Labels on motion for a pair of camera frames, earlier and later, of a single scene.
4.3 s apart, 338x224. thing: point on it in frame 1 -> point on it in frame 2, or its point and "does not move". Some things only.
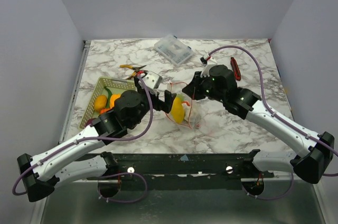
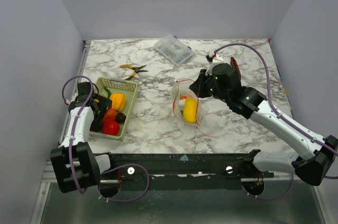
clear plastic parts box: [173, 48] does not move
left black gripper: [166, 105] -> [104, 104]
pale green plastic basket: [115, 85] does not move
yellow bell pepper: [177, 110] -> [190, 110]
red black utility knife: [235, 69] does not move
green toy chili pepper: [109, 95] does not move
